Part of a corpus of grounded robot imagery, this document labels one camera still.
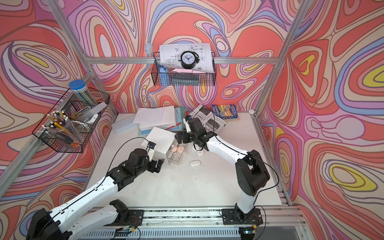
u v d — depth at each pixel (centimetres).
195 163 91
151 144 70
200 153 96
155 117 111
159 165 73
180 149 91
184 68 79
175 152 93
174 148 90
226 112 115
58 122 58
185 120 80
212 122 106
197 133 67
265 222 69
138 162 60
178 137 78
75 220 44
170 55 84
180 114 115
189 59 80
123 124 109
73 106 77
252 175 46
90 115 73
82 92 71
